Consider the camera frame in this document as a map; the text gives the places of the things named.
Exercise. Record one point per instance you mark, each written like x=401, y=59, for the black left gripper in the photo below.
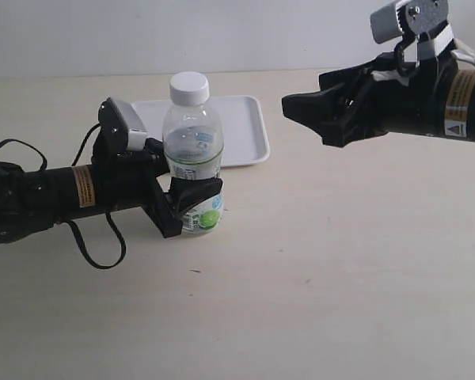
x=130, y=180

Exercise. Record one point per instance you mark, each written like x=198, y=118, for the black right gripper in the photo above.
x=393, y=102

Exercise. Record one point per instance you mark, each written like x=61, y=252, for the clear plastic drink bottle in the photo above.
x=193, y=144

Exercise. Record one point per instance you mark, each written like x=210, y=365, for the white bottle cap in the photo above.
x=189, y=89

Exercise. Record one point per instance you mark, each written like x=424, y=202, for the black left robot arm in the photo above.
x=32, y=202

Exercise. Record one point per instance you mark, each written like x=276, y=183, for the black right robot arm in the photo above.
x=459, y=107

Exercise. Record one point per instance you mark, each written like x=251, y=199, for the white plastic tray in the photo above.
x=245, y=137

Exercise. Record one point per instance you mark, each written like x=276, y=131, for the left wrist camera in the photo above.
x=121, y=127

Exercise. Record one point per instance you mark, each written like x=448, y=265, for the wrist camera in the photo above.
x=121, y=127
x=424, y=21

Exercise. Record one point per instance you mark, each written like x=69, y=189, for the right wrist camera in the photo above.
x=424, y=21

